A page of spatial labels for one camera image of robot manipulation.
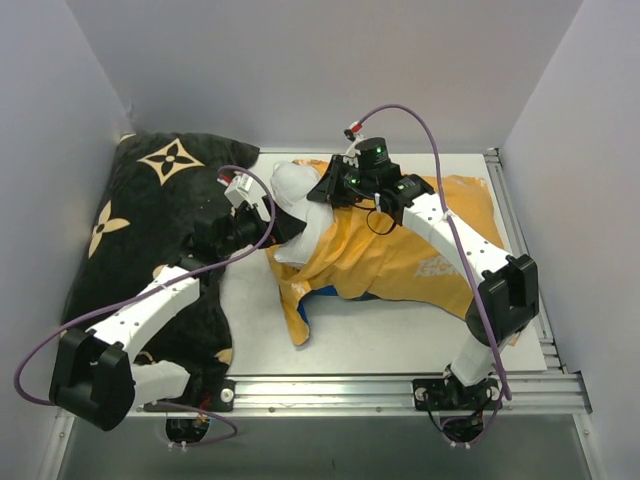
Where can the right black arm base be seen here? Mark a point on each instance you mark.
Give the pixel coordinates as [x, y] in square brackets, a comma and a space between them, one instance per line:
[460, 414]

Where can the white pillow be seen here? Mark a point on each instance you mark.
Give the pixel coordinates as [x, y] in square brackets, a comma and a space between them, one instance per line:
[290, 184]

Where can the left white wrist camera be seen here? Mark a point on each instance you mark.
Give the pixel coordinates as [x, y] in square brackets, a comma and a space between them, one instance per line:
[240, 188]

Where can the aluminium right side rail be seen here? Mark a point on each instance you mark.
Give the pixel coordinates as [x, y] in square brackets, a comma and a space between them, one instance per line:
[535, 349]

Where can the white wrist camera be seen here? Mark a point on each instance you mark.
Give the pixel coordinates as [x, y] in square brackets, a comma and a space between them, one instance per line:
[354, 136]
[240, 188]

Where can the blue and yellow Mickey pillowcase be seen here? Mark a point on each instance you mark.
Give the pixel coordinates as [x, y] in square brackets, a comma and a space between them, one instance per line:
[362, 255]

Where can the aluminium front rail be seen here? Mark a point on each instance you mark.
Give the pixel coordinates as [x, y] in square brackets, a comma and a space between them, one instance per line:
[551, 393]

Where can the aluminium rail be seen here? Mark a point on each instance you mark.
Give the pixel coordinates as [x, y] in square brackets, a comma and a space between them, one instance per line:
[535, 349]
[551, 393]

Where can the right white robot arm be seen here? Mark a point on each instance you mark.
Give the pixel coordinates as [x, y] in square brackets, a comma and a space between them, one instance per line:
[505, 288]

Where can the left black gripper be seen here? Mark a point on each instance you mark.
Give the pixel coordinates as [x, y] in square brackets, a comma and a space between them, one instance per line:
[279, 220]

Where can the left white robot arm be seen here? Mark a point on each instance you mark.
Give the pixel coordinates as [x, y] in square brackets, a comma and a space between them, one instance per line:
[95, 376]

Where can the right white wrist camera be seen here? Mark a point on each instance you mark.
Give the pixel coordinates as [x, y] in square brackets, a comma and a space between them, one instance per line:
[354, 136]

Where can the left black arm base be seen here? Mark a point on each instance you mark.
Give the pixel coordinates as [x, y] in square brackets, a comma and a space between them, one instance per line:
[208, 426]

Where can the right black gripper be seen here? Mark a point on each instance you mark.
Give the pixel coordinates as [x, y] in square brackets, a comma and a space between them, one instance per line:
[329, 180]

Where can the black floral pattern pillow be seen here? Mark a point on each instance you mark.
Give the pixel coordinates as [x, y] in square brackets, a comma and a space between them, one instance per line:
[157, 185]

